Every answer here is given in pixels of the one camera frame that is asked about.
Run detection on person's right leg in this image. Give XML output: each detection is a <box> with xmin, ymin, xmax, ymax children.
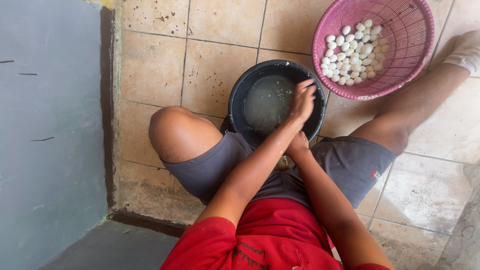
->
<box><xmin>349</xmin><ymin>30</ymin><xmax>480</xmax><ymax>157</ymax></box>

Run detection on person's right hand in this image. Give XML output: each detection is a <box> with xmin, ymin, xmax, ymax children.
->
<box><xmin>284</xmin><ymin>131</ymin><xmax>310</xmax><ymax>158</ymax></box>

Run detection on black plastic bucket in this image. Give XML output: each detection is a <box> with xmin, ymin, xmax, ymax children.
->
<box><xmin>227</xmin><ymin>59</ymin><xmax>326</xmax><ymax>151</ymax></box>

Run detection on person's leg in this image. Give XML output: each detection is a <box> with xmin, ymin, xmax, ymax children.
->
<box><xmin>349</xmin><ymin>30</ymin><xmax>480</xmax><ymax>157</ymax></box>
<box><xmin>148</xmin><ymin>106</ymin><xmax>224</xmax><ymax>164</ymax></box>

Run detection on person's left hand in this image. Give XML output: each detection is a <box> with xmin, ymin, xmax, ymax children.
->
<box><xmin>288</xmin><ymin>78</ymin><xmax>318</xmax><ymax>127</ymax></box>

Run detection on cloudy water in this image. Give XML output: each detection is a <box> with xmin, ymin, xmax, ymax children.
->
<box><xmin>244</xmin><ymin>75</ymin><xmax>298</xmax><ymax>137</ymax></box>

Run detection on grey shorts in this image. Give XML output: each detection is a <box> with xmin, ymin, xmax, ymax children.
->
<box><xmin>160</xmin><ymin>131</ymin><xmax>397</xmax><ymax>211</ymax></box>

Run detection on red shirt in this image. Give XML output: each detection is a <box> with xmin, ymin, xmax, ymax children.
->
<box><xmin>159</xmin><ymin>197</ymin><xmax>393</xmax><ymax>270</ymax></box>

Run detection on pink plastic basket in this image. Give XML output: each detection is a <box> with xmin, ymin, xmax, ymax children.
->
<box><xmin>312</xmin><ymin>0</ymin><xmax>436</xmax><ymax>101</ymax></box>

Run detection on person's left leg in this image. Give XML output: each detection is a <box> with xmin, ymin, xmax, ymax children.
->
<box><xmin>148</xmin><ymin>106</ymin><xmax>224</xmax><ymax>164</ymax></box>

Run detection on pile of peeled white eggs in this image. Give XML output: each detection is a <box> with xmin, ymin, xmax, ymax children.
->
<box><xmin>320</xmin><ymin>19</ymin><xmax>391</xmax><ymax>87</ymax></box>

